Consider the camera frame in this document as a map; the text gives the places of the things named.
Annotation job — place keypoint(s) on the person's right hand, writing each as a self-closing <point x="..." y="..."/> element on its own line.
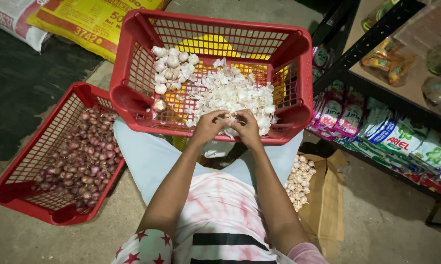
<point x="248" y="126"/>

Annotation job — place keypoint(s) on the person's left hand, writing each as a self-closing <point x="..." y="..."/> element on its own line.
<point x="206" y="127"/>

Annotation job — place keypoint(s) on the person's right fingers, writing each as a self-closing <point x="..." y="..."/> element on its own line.
<point x="237" y="116"/>

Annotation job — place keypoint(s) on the person's left fingers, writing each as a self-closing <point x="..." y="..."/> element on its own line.
<point x="219" y="115"/>

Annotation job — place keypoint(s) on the small garlic bulb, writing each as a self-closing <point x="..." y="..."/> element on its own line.
<point x="228" y="116"/>

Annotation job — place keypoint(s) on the pile of garlic skins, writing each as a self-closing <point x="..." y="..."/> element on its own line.
<point x="235" y="95"/>

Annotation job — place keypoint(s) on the single garlic bulb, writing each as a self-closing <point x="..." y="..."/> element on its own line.
<point x="159" y="105"/>

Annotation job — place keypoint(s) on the pile of peeled garlic bulbs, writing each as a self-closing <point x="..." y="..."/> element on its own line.
<point x="173" y="68"/>

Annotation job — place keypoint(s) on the large red plastic basket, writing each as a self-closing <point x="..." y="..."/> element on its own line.
<point x="220" y="47"/>

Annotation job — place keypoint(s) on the person's light blue shorts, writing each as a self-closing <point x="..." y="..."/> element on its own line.
<point x="151" y="161"/>

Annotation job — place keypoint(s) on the heap of unpeeled garlic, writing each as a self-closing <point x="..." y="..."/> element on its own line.
<point x="298" y="181"/>

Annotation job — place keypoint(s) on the person's pink tie-dye shirt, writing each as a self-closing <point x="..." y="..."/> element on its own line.
<point x="224" y="220"/>

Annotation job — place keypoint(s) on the cardboard box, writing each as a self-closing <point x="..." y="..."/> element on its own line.
<point x="325" y="205"/>

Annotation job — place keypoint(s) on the pile of purple shallots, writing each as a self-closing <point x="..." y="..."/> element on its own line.
<point x="81" y="157"/>

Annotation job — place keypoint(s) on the black metal shelf with goods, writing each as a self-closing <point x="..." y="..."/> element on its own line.
<point x="389" y="99"/>

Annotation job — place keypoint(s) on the yellow sack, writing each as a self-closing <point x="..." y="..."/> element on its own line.
<point x="92" y="22"/>

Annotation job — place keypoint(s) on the red basket with shallots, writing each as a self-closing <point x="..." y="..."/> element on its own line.
<point x="40" y="165"/>

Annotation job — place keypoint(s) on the dark floor mat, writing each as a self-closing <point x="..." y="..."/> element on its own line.
<point x="26" y="91"/>

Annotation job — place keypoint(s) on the white sack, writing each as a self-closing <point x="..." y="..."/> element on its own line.
<point x="15" y="20"/>

